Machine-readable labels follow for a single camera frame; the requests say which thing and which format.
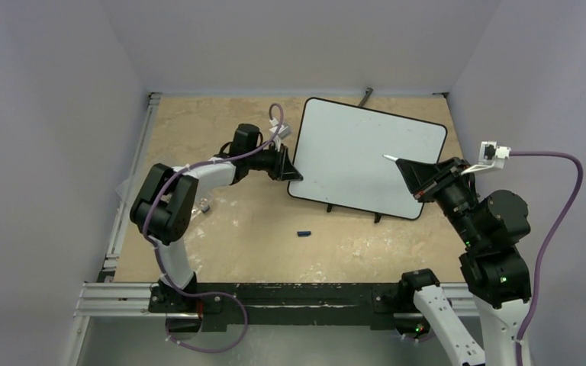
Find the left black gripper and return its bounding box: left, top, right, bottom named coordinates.
left=246, top=142, right=300, bottom=181

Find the blue whiteboard marker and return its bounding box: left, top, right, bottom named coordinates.
left=383, top=155, right=399, bottom=162

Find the white whiteboard black frame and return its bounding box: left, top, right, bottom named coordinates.
left=288, top=98, right=448, bottom=220

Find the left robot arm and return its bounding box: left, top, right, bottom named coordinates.
left=130, top=118, right=303, bottom=312

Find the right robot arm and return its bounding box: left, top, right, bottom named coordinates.
left=393, top=158, right=533, bottom=365

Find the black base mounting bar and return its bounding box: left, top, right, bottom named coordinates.
left=148, top=282, right=430, bottom=337

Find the clear plastic bag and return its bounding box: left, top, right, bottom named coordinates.
left=115, top=175, right=137, bottom=204

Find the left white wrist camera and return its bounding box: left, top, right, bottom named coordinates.
left=269, top=120, right=291, bottom=149

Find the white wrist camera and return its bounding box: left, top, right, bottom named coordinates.
left=462, top=141, right=511, bottom=175
left=269, top=120, right=291, bottom=149

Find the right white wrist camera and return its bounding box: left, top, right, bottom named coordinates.
left=462, top=141, right=511, bottom=175

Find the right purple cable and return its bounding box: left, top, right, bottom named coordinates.
left=507, top=150, right=585, bottom=366

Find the aluminium frame rail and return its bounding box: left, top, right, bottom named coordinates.
left=60, top=91, right=165, bottom=365

